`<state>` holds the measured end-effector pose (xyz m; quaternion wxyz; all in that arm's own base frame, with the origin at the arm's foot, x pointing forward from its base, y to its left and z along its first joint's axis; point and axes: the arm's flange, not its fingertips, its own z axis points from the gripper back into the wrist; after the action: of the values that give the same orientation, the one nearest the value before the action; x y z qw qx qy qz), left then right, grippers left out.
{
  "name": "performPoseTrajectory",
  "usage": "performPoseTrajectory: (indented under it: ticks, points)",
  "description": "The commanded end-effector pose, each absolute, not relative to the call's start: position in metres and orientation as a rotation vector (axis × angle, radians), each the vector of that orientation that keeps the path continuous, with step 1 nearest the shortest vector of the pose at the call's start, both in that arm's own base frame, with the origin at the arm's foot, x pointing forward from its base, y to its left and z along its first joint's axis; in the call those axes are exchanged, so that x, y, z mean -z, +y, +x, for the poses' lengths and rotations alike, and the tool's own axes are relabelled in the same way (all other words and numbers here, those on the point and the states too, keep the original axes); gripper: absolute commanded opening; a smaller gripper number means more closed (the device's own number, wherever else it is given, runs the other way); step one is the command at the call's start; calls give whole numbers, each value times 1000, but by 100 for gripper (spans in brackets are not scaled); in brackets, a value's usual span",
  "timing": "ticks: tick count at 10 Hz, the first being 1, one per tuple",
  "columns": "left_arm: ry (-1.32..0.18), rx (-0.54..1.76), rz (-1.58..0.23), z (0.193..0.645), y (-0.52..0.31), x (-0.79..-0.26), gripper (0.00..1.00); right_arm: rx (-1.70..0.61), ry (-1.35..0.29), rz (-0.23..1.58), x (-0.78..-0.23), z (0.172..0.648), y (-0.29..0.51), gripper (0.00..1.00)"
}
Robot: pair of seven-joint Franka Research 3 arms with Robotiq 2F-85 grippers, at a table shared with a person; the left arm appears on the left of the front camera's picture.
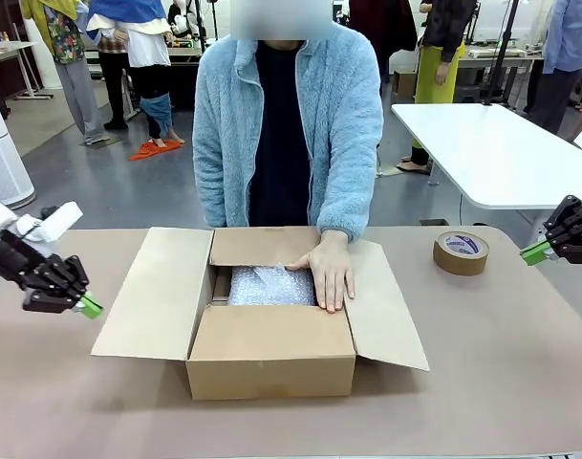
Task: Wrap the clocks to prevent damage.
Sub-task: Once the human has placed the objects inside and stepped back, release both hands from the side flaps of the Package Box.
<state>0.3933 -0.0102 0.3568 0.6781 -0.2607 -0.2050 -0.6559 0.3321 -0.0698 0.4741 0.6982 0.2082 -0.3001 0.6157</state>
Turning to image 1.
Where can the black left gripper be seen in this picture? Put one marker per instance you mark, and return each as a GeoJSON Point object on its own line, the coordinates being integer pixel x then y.
{"type": "Point", "coordinates": [8, 255]}

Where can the brown cardboard box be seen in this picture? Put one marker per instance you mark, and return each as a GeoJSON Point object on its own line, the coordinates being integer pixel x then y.
{"type": "Point", "coordinates": [271, 354]}

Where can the person's left forearm blue sleeve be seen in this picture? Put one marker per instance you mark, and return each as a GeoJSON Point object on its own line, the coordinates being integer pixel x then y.
{"type": "Point", "coordinates": [348, 205]}

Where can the person's right forearm blue sleeve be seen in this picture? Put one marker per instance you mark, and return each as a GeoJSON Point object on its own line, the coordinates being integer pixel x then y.
{"type": "Point", "coordinates": [219, 201]}

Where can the bubble wrap bundle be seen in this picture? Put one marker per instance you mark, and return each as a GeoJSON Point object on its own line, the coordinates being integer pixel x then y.
{"type": "Point", "coordinates": [271, 287]}

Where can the person's left hand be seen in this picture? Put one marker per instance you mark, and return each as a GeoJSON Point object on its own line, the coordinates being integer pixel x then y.
{"type": "Point", "coordinates": [331, 272]}

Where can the brown packing tape roll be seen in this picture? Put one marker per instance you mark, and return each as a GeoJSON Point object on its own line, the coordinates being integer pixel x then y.
{"type": "Point", "coordinates": [462, 265]}

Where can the white table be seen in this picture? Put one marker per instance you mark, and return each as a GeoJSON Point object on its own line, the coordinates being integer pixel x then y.
{"type": "Point", "coordinates": [486, 158]}

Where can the white cylindrical air purifier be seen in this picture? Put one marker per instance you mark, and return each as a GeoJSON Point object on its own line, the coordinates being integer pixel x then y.
{"type": "Point", "coordinates": [4, 167]}

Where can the orange cloth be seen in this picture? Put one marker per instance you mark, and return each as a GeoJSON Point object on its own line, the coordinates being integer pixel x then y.
{"type": "Point", "coordinates": [149, 152]}

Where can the grey cluttered workbench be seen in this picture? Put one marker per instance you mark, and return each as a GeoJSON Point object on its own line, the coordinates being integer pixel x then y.
{"type": "Point", "coordinates": [486, 59]}

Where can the person in blue shirt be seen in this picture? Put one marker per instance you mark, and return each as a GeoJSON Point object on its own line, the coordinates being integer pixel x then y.
{"type": "Point", "coordinates": [565, 43]}

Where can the mannequin in floral shirt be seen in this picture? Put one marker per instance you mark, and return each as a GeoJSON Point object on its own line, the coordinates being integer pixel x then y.
{"type": "Point", "coordinates": [78, 95]}

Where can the black tripod stand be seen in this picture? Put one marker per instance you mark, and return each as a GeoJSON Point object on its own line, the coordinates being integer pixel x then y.
{"type": "Point", "coordinates": [503, 48]}

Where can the mannequin in yellow apron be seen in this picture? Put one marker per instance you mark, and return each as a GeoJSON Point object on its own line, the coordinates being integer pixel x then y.
{"type": "Point", "coordinates": [436, 76]}

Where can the small cardboard box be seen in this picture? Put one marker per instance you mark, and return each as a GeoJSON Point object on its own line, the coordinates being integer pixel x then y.
{"type": "Point", "coordinates": [405, 86]}

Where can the person in blue fleece jacket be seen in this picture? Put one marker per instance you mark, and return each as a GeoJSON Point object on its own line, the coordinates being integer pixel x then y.
{"type": "Point", "coordinates": [223, 143]}

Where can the white desk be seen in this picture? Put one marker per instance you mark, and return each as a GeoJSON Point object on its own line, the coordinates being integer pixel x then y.
{"type": "Point", "coordinates": [8, 48]}

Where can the black workbench with green items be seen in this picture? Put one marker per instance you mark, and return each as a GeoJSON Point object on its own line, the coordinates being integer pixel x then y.
{"type": "Point", "coordinates": [185, 72]}

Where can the mannequin in blue white clothes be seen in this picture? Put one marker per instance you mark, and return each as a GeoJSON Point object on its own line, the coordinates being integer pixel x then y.
{"type": "Point", "coordinates": [147, 48]}

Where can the mannequin in dark red clothes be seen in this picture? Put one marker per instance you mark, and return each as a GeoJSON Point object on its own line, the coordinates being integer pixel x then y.
{"type": "Point", "coordinates": [386, 24]}

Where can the white humanoid robot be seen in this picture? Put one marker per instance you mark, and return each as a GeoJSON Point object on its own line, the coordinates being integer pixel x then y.
{"type": "Point", "coordinates": [179, 16]}

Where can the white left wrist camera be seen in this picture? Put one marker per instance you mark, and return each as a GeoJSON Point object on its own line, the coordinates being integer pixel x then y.
{"type": "Point", "coordinates": [61, 220]}

